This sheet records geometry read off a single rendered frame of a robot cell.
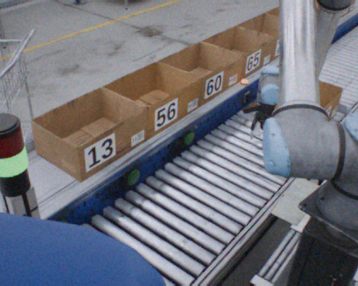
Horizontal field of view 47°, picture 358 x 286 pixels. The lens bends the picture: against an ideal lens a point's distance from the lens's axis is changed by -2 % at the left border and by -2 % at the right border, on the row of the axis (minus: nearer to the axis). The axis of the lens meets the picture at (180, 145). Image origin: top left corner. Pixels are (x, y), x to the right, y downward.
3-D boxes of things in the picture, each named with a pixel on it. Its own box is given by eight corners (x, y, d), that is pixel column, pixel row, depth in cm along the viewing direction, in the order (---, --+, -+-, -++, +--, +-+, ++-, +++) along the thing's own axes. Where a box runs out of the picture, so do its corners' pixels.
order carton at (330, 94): (310, 143, 214) (318, 115, 204) (261, 122, 228) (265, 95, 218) (336, 113, 240) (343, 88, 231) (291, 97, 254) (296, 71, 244)
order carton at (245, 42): (239, 82, 239) (243, 54, 229) (198, 67, 253) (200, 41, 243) (271, 62, 264) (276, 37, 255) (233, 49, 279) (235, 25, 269)
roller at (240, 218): (248, 229, 166) (254, 219, 167) (150, 175, 191) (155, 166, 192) (251, 231, 170) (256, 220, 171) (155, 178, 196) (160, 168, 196)
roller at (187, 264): (206, 270, 145) (211, 269, 149) (103, 203, 170) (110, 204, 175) (200, 283, 145) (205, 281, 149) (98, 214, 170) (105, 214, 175)
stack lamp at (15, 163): (4, 181, 54) (-6, 145, 51) (-16, 166, 57) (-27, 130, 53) (35, 164, 58) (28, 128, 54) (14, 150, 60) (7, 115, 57)
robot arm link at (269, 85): (290, 88, 173) (287, 75, 183) (262, 86, 174) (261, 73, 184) (286, 107, 179) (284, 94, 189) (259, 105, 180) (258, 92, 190)
